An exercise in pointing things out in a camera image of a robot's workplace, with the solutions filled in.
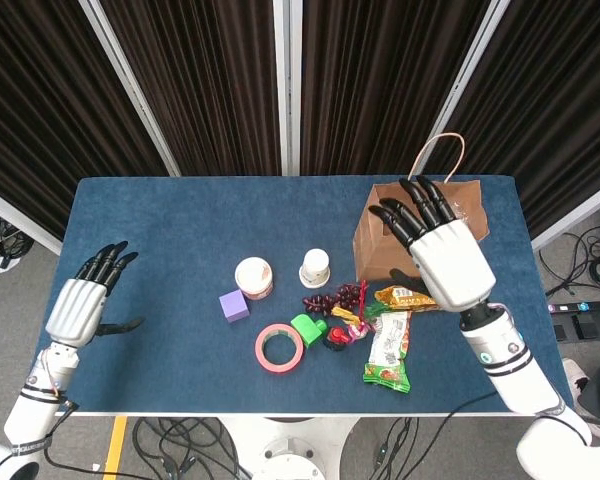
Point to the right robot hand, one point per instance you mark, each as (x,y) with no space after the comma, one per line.
(455,265)

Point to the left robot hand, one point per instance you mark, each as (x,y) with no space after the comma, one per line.
(75,312)

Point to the gold snack package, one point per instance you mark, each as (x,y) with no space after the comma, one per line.
(405,300)

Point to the green snack packet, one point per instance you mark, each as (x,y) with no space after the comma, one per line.
(387,350)

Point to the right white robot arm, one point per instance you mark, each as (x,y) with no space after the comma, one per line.
(510,360)

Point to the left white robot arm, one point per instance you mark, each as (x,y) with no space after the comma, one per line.
(30,415)

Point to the brown paper bag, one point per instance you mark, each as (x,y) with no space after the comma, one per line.
(375,250)

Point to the white paper scrap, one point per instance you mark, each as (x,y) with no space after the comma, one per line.
(6,265)

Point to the blue felt table cover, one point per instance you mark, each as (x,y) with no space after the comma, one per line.
(155,250)

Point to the purple grape bunch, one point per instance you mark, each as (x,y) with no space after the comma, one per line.
(330,300)

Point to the white paper cup stack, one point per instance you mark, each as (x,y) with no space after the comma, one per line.
(315,265)

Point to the yellow floor tape strip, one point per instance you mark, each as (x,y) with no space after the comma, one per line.
(115,450)

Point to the black foot pedal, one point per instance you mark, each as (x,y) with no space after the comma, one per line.
(587,327)

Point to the purple cube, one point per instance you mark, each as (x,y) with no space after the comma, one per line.
(234,306)

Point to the green plastic block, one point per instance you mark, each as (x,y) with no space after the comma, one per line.
(307,330)

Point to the white sneaker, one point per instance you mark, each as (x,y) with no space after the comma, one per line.
(574,375)

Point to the clear jar of rubber bands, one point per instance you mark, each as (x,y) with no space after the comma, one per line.
(252,275)

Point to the red tape roll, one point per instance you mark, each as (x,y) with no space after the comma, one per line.
(262,355)

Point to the dark pleated curtain panel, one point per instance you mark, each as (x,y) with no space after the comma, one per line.
(30,100)
(370,75)
(555,100)
(205,75)

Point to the white partition frame rail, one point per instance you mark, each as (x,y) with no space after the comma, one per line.
(20,222)
(575,216)

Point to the white partition frame post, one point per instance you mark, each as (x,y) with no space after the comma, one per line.
(464,75)
(280,75)
(132,92)

